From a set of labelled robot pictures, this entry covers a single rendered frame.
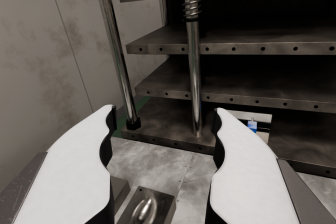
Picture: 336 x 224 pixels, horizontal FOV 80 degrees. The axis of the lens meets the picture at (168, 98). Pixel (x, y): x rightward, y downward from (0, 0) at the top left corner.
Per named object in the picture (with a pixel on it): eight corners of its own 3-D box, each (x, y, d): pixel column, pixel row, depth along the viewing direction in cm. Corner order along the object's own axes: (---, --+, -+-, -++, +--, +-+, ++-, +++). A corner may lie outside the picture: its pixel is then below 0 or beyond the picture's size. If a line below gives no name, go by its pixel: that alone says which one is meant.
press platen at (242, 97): (376, 117, 79) (381, 106, 77) (135, 95, 121) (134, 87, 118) (327, 58, 139) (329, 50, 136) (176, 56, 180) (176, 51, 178)
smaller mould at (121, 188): (106, 230, 71) (101, 220, 68) (78, 219, 76) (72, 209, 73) (130, 190, 85) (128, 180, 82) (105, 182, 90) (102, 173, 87)
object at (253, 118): (267, 143, 102) (272, 114, 94) (213, 135, 112) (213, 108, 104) (265, 96, 142) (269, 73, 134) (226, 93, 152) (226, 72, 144)
